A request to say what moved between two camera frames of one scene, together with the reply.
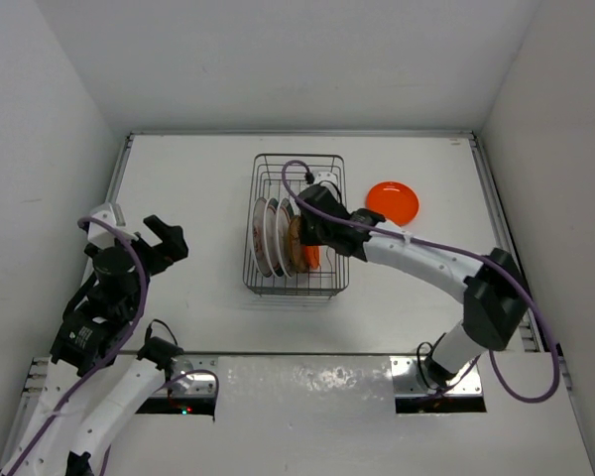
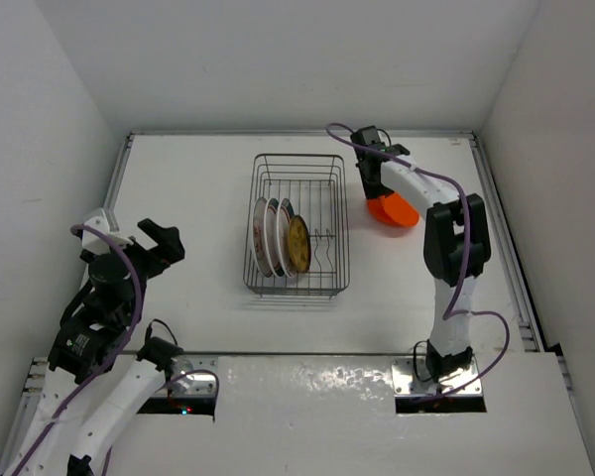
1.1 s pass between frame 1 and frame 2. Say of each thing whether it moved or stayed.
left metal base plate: stayed
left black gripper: stayed
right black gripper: moved
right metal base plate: stayed
